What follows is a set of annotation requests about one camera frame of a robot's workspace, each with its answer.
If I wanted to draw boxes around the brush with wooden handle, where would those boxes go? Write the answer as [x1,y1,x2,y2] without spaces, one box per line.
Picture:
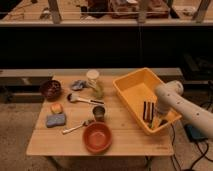
[67,93,104,105]

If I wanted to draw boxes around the small metal cup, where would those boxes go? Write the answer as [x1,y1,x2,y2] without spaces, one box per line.
[92,106,105,122]

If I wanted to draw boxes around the yellow plastic bin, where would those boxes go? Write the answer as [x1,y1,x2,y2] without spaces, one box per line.
[113,68,181,135]

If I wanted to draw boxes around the dark brown bowl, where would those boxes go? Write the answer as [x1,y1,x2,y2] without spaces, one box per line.
[39,80,62,101]

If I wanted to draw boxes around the blue sponge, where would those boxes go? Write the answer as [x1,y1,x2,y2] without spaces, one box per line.
[46,114,66,128]

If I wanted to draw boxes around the small apple toy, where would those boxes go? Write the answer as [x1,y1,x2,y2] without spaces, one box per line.
[50,103,63,114]

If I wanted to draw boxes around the metal spoon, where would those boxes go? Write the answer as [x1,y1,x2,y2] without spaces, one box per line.
[62,119,94,135]

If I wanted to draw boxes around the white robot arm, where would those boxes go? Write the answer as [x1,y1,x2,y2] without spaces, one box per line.
[154,80,213,140]

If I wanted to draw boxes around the blue crumpled cloth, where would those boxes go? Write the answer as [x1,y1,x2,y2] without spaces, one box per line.
[71,80,87,91]

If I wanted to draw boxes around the orange bowl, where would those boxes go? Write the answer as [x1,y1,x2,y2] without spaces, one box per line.
[82,122,112,154]

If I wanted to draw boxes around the black foot pedal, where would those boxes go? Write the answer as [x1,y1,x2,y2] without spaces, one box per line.
[184,124,207,142]

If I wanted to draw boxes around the striped dark block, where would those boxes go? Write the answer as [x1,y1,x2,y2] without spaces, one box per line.
[143,101,154,122]

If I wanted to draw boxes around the wooden shelf rail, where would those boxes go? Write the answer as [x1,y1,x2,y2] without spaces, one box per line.
[0,0,213,28]

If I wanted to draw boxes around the black cable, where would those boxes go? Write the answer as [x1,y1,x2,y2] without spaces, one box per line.
[166,121,213,171]

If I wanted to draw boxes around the wooden folding table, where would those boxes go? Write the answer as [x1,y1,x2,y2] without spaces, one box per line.
[26,76,174,157]

